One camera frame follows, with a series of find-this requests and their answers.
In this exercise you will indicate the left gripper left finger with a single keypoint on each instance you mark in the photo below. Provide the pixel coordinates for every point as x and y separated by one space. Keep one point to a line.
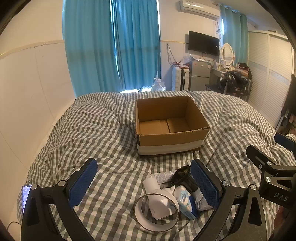
38 222

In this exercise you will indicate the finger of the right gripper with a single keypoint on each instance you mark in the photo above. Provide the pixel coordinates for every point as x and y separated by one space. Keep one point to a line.
261 160
284 142

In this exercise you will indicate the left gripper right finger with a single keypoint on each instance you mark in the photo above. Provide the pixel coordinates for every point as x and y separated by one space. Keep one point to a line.
249 220

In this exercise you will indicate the grey white sock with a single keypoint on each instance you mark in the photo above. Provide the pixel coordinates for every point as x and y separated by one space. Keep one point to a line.
200 201

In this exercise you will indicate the blue floral tissue pack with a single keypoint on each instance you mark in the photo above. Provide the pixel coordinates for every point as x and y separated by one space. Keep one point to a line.
186 202

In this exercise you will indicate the white hair dryer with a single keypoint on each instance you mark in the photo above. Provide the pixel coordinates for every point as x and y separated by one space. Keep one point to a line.
160 207

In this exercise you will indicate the white tape roll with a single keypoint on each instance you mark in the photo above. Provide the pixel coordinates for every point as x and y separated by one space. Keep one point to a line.
148 225

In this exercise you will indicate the smartphone with lit screen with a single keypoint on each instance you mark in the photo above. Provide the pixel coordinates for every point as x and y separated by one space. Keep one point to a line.
25 194

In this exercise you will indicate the black bags pile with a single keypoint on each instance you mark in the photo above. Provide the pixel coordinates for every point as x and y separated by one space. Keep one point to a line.
237 82

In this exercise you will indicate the white louvered wardrobe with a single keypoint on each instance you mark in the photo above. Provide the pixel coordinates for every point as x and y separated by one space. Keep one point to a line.
271 61

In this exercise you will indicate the white printed cream tube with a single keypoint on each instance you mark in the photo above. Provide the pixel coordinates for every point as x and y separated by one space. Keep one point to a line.
163 177

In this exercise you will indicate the grey white checkered duvet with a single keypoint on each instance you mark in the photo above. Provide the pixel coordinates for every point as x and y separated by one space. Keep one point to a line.
102 126

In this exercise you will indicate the white dressing table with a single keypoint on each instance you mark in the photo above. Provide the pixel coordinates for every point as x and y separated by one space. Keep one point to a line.
216 74

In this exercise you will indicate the open cardboard box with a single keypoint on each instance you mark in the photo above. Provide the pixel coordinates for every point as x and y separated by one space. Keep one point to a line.
166 125

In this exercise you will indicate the white oval vanity mirror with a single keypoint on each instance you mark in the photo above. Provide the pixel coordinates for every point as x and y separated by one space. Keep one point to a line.
227 55

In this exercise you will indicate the silver mini fridge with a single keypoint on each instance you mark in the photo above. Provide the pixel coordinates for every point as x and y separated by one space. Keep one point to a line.
199 75

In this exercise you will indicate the teal right window curtain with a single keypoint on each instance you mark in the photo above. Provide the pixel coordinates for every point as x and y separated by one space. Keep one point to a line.
235 32

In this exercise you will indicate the clear water jug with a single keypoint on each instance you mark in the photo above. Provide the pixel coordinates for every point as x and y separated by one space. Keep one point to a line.
158 85

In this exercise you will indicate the blue window curtain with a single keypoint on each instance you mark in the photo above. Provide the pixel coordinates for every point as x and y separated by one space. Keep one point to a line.
111 46

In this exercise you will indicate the black wall television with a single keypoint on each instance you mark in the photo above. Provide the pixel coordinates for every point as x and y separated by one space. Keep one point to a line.
203 43

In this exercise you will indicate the white wall air conditioner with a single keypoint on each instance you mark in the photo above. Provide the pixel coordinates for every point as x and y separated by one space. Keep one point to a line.
200 9

